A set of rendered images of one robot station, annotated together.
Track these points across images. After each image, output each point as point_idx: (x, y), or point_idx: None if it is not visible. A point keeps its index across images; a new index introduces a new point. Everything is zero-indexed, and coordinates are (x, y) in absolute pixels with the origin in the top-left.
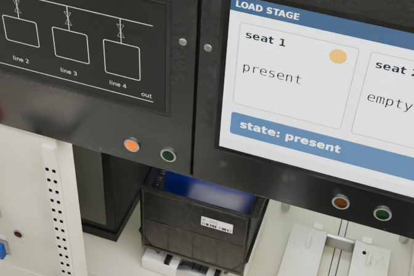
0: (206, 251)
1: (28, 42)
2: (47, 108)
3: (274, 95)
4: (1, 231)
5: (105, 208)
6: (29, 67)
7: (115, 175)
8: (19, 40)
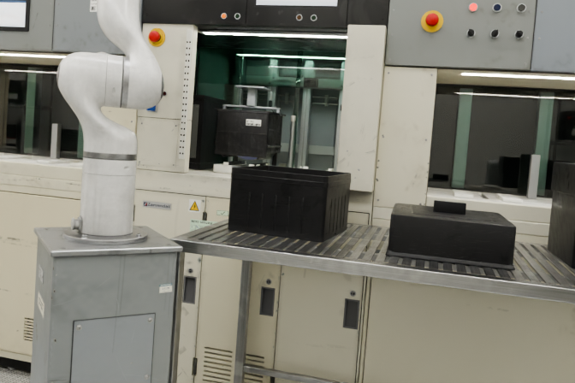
0: (247, 144)
1: None
2: (192, 8)
3: None
4: None
5: (196, 145)
6: None
7: (204, 123)
8: None
